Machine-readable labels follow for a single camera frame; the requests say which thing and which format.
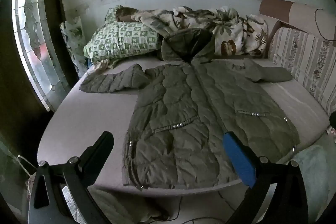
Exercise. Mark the green checkered pillow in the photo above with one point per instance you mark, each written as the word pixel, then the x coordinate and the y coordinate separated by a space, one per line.
pixel 123 40

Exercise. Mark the pale teal fluffy cloth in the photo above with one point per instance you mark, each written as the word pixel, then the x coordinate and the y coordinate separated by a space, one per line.
pixel 315 174

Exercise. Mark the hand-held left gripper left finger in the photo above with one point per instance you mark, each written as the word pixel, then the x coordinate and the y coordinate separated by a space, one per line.
pixel 101 145

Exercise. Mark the teal floral pillow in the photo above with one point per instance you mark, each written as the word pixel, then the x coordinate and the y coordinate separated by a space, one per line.
pixel 76 43

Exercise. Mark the leaf print blanket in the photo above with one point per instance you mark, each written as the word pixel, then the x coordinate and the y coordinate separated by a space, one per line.
pixel 231 27

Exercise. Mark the stained glass window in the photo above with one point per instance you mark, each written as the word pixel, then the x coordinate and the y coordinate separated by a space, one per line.
pixel 34 37

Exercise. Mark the olive green quilted hooded jacket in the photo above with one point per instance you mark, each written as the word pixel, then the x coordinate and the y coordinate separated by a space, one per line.
pixel 183 108

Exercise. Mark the beige patterned cloth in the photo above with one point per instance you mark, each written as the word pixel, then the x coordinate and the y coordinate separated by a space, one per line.
pixel 110 64

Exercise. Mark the bed with lilac sheet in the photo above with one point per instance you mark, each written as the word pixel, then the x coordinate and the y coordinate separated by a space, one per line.
pixel 86 119

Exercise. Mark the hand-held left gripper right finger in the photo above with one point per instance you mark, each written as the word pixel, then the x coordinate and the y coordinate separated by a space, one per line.
pixel 237 158

